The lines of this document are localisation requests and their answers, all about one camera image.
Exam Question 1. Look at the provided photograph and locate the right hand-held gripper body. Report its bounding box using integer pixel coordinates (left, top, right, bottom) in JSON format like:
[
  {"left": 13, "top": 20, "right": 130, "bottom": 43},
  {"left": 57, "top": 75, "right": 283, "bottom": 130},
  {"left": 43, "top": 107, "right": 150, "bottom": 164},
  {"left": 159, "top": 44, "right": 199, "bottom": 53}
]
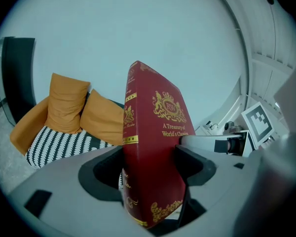
[{"left": 226, "top": 102, "right": 279, "bottom": 158}]

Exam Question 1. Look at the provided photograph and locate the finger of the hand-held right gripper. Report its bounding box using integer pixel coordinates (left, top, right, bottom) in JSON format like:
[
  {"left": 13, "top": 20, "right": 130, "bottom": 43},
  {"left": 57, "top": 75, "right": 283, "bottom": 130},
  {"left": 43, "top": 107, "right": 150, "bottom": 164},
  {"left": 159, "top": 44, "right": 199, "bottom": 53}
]
[{"left": 181, "top": 134, "right": 229, "bottom": 154}]

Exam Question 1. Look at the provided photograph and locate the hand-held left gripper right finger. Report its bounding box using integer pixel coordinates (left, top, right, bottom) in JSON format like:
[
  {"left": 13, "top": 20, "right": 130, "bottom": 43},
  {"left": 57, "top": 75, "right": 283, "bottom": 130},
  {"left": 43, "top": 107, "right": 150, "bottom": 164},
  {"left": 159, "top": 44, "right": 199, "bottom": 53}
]
[{"left": 152, "top": 144, "right": 262, "bottom": 237}]

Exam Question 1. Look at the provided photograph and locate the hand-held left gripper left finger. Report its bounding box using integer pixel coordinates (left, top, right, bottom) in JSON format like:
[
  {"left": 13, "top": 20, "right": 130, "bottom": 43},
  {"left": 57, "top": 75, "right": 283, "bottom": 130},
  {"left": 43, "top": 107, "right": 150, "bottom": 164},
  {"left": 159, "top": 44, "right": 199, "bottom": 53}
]
[{"left": 5, "top": 145, "right": 149, "bottom": 237}]

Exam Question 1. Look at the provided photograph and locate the red book with gold crest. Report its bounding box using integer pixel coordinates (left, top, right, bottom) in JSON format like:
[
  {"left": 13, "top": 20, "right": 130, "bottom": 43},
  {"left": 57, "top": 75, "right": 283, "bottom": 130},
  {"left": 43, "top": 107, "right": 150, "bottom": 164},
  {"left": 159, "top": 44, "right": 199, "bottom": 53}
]
[{"left": 122, "top": 60, "right": 197, "bottom": 230}]

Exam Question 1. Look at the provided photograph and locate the orange pillow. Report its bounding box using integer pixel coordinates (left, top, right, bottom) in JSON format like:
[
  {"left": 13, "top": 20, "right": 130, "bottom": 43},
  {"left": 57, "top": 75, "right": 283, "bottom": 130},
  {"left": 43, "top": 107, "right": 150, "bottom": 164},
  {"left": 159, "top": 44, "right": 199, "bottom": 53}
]
[
  {"left": 44, "top": 73, "right": 91, "bottom": 134},
  {"left": 79, "top": 88, "right": 125, "bottom": 147}
]

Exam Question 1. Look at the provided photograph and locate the dark glass panel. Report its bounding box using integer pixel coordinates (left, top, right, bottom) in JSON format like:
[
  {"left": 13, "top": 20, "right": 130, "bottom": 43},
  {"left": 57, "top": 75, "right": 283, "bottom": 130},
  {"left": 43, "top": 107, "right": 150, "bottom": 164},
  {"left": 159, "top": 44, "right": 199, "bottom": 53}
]
[{"left": 0, "top": 37, "right": 37, "bottom": 127}]

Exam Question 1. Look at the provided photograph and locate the grey gripper-mounted camera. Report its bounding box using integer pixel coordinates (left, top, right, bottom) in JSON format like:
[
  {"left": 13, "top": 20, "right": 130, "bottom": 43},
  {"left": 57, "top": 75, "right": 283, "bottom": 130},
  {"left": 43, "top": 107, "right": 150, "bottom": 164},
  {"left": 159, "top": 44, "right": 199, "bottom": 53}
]
[{"left": 223, "top": 121, "right": 242, "bottom": 134}]

